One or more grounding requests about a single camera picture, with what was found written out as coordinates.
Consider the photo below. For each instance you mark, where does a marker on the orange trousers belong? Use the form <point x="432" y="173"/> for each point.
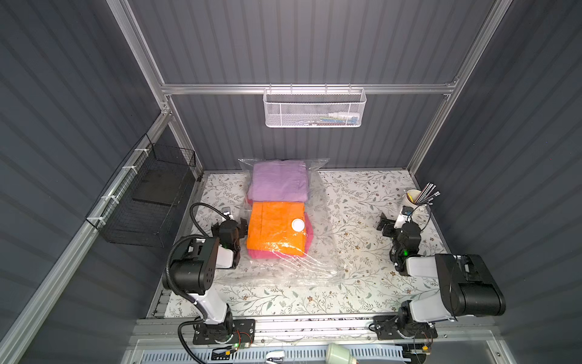
<point x="275" y="227"/>

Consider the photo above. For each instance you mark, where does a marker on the folded purple cloth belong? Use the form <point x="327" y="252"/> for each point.
<point x="279" y="181"/>

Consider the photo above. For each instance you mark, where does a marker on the bundle of pens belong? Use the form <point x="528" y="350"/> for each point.
<point x="426" y="194"/>

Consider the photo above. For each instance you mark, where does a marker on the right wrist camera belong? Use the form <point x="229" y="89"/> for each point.
<point x="403" y="216"/>

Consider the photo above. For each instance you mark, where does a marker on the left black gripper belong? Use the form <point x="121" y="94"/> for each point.
<point x="241" y="228"/>

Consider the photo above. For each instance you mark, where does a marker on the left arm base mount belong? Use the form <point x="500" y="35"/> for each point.
<point x="238" y="331"/>

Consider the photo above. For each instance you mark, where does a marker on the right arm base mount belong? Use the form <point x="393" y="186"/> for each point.
<point x="392" y="327"/>

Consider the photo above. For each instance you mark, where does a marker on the clear plastic vacuum bag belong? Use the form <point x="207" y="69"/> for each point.
<point x="272" y="252"/>

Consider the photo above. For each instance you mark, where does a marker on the pale green lamp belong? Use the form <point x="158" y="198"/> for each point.
<point x="337" y="354"/>

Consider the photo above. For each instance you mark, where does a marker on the white pen cup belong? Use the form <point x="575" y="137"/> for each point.
<point x="409" y="198"/>

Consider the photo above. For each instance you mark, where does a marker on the white round bag valve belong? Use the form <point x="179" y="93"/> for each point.
<point x="298" y="225"/>

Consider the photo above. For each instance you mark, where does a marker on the items in white basket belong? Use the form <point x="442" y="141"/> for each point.
<point x="329" y="119"/>

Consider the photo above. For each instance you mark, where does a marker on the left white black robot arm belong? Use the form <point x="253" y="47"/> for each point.
<point x="190" y="272"/>

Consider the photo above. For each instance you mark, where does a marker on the folded pink cloth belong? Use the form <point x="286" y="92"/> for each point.
<point x="309" y="232"/>

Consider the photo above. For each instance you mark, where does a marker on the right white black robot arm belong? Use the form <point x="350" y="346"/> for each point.
<point x="465" y="285"/>

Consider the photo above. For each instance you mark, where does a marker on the black wire mesh basket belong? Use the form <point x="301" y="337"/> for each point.
<point x="144" y="205"/>

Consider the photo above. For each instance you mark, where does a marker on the white wire mesh basket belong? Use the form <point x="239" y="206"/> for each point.
<point x="281" y="105"/>

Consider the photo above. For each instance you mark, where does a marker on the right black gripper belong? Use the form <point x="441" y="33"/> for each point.
<point x="389" y="225"/>

